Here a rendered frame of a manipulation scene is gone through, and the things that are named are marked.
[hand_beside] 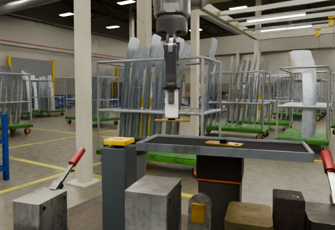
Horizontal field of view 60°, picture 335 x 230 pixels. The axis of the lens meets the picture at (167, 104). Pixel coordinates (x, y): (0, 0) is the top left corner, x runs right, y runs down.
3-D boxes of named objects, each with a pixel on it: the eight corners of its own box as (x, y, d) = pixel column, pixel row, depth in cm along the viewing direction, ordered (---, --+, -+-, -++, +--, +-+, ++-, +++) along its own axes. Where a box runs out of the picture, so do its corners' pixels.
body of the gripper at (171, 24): (157, 22, 74) (158, 59, 74) (154, 14, 65) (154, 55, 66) (187, 22, 73) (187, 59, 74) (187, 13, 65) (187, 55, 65)
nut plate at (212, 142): (204, 144, 68) (204, 138, 68) (210, 141, 71) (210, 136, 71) (239, 147, 63) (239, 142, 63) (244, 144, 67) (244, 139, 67)
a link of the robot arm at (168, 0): (150, -12, 65) (150, 15, 65) (191, -13, 64) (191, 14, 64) (154, 0, 74) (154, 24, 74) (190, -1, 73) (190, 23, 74)
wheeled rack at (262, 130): (192, 136, 807) (193, 72, 798) (206, 132, 895) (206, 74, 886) (263, 142, 716) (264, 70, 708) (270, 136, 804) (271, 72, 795)
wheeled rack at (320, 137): (328, 156, 565) (330, 64, 556) (274, 151, 616) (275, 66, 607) (330, 141, 728) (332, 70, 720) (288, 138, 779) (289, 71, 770)
